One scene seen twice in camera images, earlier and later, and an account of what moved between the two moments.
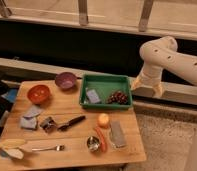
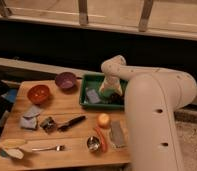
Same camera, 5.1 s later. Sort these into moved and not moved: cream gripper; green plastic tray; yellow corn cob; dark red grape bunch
Moved: cream gripper
Not moved: yellow corn cob; green plastic tray; dark red grape bunch
